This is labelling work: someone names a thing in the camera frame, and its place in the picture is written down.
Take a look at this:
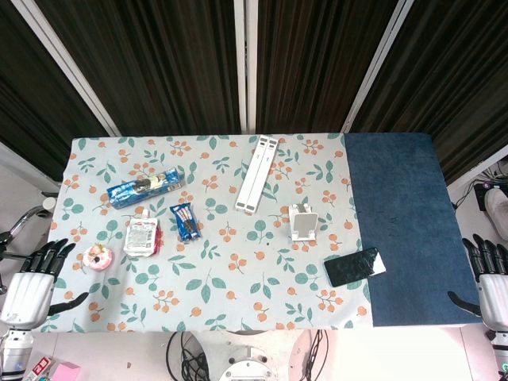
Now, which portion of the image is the small blue cookie pack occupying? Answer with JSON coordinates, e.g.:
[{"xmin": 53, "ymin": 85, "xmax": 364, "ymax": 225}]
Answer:
[{"xmin": 169, "ymin": 202, "xmax": 204, "ymax": 243}]

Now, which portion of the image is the floral orange fruit tablecloth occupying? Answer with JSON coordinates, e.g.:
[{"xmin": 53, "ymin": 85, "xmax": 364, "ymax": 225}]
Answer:
[{"xmin": 33, "ymin": 133, "xmax": 376, "ymax": 333}]

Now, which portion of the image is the dark blue felt cloth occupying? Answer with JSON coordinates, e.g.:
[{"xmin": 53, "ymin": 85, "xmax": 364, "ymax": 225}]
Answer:
[{"xmin": 342, "ymin": 132, "xmax": 483, "ymax": 329}]

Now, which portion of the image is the long blue biscuit box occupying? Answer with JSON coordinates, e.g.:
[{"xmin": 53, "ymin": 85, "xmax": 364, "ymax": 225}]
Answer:
[{"xmin": 106, "ymin": 166, "xmax": 187, "ymax": 211}]

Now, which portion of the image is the black electronic device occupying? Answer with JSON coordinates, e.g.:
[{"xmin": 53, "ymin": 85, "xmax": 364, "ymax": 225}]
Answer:
[{"xmin": 473, "ymin": 180, "xmax": 494, "ymax": 212}]

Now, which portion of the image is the white spout pouch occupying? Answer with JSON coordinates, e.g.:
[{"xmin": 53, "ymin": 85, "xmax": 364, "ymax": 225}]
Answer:
[{"xmin": 122, "ymin": 208, "xmax": 164, "ymax": 259}]

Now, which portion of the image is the black cable bundle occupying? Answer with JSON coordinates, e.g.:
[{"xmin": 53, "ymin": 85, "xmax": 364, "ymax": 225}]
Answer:
[
  {"xmin": 165, "ymin": 330, "xmax": 212, "ymax": 381},
  {"xmin": 303, "ymin": 329, "xmax": 331, "ymax": 373}
]

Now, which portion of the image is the black smartphone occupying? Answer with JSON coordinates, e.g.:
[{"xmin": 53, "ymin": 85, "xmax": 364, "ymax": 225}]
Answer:
[{"xmin": 322, "ymin": 247, "xmax": 387, "ymax": 289}]

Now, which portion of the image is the pink toy donut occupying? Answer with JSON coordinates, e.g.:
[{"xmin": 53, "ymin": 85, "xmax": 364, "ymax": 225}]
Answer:
[{"xmin": 83, "ymin": 242, "xmax": 115, "ymax": 273}]

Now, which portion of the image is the red white small pack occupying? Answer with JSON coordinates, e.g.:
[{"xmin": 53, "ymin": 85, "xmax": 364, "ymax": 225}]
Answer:
[{"xmin": 22, "ymin": 355, "xmax": 53, "ymax": 381}]

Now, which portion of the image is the white rounded object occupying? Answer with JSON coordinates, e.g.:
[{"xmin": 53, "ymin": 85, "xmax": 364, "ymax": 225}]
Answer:
[{"xmin": 485, "ymin": 187, "xmax": 508, "ymax": 224}]

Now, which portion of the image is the white phone holder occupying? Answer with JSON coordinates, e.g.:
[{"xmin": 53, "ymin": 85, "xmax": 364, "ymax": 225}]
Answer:
[{"xmin": 287, "ymin": 202, "xmax": 320, "ymax": 243}]

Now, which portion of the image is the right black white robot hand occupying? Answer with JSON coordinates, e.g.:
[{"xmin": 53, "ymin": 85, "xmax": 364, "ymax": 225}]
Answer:
[{"xmin": 447, "ymin": 233, "xmax": 508, "ymax": 331}]

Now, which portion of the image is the pink box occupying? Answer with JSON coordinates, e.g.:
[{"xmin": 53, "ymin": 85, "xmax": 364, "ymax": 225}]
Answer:
[{"xmin": 48, "ymin": 360, "xmax": 83, "ymax": 381}]

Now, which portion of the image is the black metal chair frame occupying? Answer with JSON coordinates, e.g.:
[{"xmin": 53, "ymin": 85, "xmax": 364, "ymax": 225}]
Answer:
[{"xmin": 0, "ymin": 191, "xmax": 60, "ymax": 264}]

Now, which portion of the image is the white folded laptop stand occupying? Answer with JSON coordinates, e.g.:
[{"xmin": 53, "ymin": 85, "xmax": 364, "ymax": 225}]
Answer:
[{"xmin": 234, "ymin": 134, "xmax": 281, "ymax": 213}]

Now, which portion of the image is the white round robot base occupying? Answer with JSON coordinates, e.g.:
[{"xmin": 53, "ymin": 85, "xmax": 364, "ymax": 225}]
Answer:
[{"xmin": 217, "ymin": 344, "xmax": 279, "ymax": 381}]

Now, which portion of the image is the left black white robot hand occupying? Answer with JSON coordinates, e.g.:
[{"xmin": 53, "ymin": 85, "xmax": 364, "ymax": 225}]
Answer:
[{"xmin": 0, "ymin": 237, "xmax": 90, "ymax": 331}]

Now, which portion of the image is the white partition frame post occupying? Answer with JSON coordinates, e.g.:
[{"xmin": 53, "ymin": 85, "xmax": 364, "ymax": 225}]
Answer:
[
  {"xmin": 233, "ymin": 0, "xmax": 260, "ymax": 136},
  {"xmin": 342, "ymin": 0, "xmax": 416, "ymax": 134},
  {"xmin": 10, "ymin": 0, "xmax": 122, "ymax": 138}
]

